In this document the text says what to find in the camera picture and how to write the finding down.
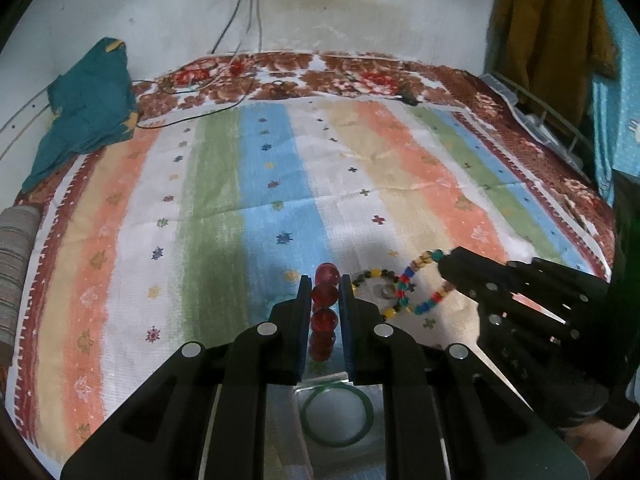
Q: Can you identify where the striped grey pillow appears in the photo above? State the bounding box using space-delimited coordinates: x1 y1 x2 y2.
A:
0 205 42 366

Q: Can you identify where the multicolour bead bracelet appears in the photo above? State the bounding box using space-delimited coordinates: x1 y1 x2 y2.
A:
394 248 459 316

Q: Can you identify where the white bed frame rail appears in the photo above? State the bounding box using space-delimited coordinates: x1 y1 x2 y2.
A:
480 72 594 183

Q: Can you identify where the striped colourful bed sheet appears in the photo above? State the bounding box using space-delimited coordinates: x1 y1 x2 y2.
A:
6 99 613 470

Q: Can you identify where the green jade bangle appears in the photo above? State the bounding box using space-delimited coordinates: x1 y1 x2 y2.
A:
299 382 374 448

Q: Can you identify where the yellow and black bead necklace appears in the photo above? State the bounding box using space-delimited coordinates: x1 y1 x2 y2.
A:
350 268 417 320

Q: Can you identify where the brown hanging garment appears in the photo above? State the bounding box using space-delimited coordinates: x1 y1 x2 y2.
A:
492 0 617 126

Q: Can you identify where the black cable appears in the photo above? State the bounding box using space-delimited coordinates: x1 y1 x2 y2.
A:
134 0 266 130

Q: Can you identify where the small black device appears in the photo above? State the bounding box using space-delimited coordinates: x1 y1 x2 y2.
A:
397 92 419 106

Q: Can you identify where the teal cloth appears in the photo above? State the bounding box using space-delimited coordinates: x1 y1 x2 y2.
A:
21 37 138 193

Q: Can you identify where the dark red bead bracelet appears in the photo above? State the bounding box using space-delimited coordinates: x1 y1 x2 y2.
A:
308 261 343 363

